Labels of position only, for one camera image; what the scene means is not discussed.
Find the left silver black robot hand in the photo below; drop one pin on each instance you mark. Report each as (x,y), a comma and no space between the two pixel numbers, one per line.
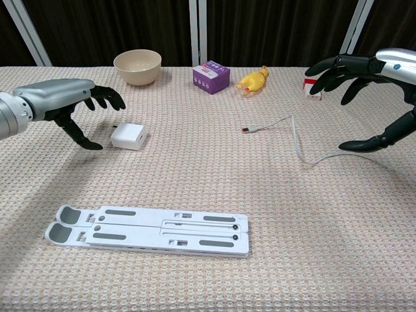
(55,94)

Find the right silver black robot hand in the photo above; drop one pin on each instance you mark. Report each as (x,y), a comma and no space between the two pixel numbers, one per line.
(396,65)

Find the white charger adapter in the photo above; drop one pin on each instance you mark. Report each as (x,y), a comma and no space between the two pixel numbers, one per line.
(126,136)

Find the black curtain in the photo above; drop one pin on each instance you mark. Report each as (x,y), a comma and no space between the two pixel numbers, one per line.
(97,26)

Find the beige bowl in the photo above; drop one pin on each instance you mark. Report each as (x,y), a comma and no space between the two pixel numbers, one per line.
(138,66)

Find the red and white small box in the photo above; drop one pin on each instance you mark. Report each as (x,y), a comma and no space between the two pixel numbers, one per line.
(313,96)

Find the yellow rubber chicken toy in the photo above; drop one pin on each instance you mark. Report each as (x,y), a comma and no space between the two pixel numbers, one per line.
(253,81)

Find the purple cardboard box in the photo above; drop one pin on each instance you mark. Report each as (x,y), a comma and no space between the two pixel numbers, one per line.
(209,79)

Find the white folding laptop stand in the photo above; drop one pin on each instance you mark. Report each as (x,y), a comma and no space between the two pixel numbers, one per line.
(146,234)

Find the beige woven tablecloth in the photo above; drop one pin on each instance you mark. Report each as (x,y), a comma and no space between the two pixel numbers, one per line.
(208,182)

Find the slanted white frame post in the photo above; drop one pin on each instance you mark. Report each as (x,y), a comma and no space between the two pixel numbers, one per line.
(356,26)
(29,35)

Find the upright white frame post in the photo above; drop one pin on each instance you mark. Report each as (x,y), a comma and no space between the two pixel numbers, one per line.
(198,32)

